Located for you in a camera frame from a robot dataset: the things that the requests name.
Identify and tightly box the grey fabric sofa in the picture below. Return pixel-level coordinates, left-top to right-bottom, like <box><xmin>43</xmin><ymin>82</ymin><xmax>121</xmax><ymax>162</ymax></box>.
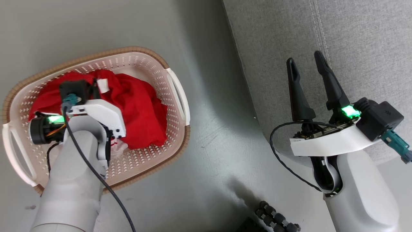
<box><xmin>222</xmin><ymin>0</ymin><xmax>412</xmax><ymax>165</ymax></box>

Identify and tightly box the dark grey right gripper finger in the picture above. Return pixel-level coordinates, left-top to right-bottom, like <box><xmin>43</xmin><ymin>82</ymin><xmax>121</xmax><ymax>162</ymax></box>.
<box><xmin>314</xmin><ymin>51</ymin><xmax>351</xmax><ymax>112</ymax></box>
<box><xmin>286</xmin><ymin>58</ymin><xmax>316</xmax><ymax>121</ymax></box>

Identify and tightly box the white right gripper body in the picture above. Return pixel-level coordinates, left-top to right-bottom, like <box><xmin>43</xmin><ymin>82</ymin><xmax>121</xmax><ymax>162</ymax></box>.
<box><xmin>290</xmin><ymin>104</ymin><xmax>386</xmax><ymax>158</ymax></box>

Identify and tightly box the teal right camera connector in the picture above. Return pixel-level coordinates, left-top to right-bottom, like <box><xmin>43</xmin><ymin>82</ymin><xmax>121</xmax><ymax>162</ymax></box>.
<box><xmin>381</xmin><ymin>129</ymin><xmax>412</xmax><ymax>164</ymax></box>

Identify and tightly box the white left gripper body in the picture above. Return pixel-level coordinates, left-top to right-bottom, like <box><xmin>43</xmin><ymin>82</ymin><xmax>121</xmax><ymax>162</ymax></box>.
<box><xmin>30</xmin><ymin>99</ymin><xmax>126</xmax><ymax>169</ymax></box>

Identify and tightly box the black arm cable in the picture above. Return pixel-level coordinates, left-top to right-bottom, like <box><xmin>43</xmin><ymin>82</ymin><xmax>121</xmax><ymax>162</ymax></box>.
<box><xmin>269</xmin><ymin>120</ymin><xmax>340</xmax><ymax>193</ymax></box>
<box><xmin>62</xmin><ymin>106</ymin><xmax>137</xmax><ymax>232</ymax></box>

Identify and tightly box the teal camera connector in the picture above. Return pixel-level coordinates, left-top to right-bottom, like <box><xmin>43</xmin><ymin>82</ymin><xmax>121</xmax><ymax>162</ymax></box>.
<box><xmin>381</xmin><ymin>129</ymin><xmax>412</xmax><ymax>164</ymax></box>
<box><xmin>61</xmin><ymin>93</ymin><xmax>78</xmax><ymax>112</ymax></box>

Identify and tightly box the red garment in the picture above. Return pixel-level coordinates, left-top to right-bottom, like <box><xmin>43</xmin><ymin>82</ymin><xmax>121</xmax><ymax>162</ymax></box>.
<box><xmin>28</xmin><ymin>69</ymin><xmax>168</xmax><ymax>150</ymax></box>

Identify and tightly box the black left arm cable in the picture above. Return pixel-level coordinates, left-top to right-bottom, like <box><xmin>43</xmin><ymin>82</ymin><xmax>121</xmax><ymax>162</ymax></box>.
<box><xmin>62</xmin><ymin>106</ymin><xmax>137</xmax><ymax>232</ymax></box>

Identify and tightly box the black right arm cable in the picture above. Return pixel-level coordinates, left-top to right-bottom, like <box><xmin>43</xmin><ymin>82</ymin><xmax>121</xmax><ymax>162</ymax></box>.
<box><xmin>269</xmin><ymin>120</ymin><xmax>340</xmax><ymax>193</ymax></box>

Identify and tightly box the teal left camera connector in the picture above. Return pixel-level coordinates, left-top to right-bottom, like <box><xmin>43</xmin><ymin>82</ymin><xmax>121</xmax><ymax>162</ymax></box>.
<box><xmin>61</xmin><ymin>93</ymin><xmax>78</xmax><ymax>112</ymax></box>

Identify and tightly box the cream perforated laundry basket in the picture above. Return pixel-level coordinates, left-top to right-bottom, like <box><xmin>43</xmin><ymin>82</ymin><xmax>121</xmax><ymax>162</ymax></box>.
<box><xmin>2</xmin><ymin>47</ymin><xmax>191</xmax><ymax>196</ymax></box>

